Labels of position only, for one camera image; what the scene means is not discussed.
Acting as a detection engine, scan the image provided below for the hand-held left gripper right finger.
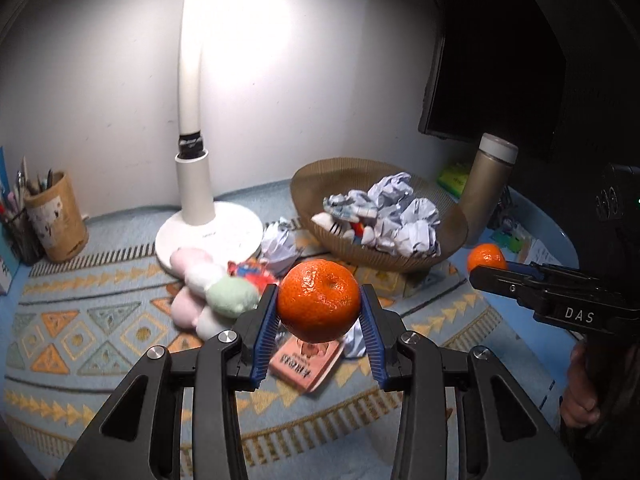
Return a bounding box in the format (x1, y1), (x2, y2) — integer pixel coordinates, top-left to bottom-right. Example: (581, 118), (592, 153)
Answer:
(360, 284), (583, 480)

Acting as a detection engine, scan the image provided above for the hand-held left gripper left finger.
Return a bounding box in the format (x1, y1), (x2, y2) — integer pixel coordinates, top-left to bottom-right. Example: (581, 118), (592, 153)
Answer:
(55, 284), (279, 480)

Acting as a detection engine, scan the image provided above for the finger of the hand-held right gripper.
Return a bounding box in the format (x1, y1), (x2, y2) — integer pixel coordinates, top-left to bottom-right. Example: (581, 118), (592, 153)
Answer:
(469, 266), (551, 313)
(506, 261), (588, 286)

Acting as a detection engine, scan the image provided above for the white paper ball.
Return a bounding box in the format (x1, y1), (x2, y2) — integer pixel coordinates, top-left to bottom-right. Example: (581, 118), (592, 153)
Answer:
(367, 172), (416, 208)
(370, 217), (401, 253)
(322, 190), (381, 223)
(341, 322), (371, 359)
(392, 222), (442, 258)
(400, 197), (441, 226)
(260, 220), (298, 271)

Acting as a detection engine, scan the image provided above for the small orange tangerine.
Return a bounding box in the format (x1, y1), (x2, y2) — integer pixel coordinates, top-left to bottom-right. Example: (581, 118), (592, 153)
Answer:
(467, 243), (508, 273)

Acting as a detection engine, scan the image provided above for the large orange tangerine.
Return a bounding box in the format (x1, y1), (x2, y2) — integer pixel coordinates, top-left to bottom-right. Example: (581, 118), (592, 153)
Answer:
(277, 258), (361, 344)

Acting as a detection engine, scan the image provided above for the red snack packet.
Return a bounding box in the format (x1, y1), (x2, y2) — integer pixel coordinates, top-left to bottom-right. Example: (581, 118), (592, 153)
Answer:
(227, 260), (278, 293)

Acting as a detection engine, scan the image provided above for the pastel plush dumpling toy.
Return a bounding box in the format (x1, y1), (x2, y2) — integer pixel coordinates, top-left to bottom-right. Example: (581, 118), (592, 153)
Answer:
(169, 247), (261, 318)
(170, 290), (223, 340)

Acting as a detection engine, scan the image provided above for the amber ribbed glass bowl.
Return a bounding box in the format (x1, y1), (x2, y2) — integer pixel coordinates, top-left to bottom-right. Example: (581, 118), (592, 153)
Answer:
(290, 158), (469, 273)

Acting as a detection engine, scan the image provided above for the person's right hand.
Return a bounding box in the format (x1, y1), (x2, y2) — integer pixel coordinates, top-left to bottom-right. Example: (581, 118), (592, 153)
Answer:
(560, 342), (603, 429)

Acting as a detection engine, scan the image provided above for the orange bordered paper sheet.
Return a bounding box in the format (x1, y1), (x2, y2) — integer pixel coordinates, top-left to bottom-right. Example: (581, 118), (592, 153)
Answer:
(520, 237), (566, 267)

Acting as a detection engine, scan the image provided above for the pink printed packet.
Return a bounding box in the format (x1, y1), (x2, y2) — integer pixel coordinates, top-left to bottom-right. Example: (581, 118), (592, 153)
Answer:
(268, 335), (346, 395)

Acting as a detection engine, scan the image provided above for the beige thermos bottle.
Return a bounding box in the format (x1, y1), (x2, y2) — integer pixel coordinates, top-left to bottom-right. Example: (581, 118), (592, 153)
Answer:
(457, 132), (519, 248)

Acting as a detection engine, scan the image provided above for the green box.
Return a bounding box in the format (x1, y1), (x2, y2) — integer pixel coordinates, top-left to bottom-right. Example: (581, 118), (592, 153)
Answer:
(437, 162), (471, 196)

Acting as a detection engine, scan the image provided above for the patterned woven table mat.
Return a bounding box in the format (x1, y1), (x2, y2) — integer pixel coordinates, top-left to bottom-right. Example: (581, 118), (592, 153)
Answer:
(0, 180), (571, 480)

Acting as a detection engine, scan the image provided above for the black monitor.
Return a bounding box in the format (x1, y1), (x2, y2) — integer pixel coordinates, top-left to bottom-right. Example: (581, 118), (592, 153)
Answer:
(417, 0), (640, 161)

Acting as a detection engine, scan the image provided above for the bamboo pen holder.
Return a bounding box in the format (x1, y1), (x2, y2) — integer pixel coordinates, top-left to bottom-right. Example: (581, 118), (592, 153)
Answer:
(24, 171), (90, 264)

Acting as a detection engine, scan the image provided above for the black mesh pen holder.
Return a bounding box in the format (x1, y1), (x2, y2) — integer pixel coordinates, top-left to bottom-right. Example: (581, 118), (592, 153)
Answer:
(0, 207), (43, 267)

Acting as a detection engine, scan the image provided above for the white desk lamp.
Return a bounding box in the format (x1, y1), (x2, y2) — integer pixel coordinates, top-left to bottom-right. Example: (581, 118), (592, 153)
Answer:
(154, 0), (265, 277)

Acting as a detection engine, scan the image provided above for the bundle of pens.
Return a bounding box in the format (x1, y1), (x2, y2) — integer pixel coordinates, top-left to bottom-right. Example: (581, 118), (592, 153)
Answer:
(0, 156), (55, 221)

